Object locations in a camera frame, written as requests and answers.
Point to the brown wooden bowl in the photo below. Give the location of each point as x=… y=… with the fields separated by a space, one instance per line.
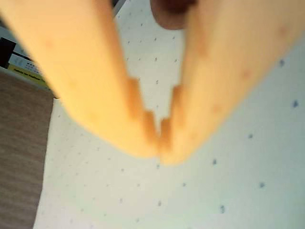
x=171 y=16

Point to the white dotted paper mat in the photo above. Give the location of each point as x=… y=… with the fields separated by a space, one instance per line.
x=190 y=190

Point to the yellow black labelled box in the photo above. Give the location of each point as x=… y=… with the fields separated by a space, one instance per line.
x=26 y=71

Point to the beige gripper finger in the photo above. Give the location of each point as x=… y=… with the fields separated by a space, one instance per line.
x=226 y=59
x=71 y=59

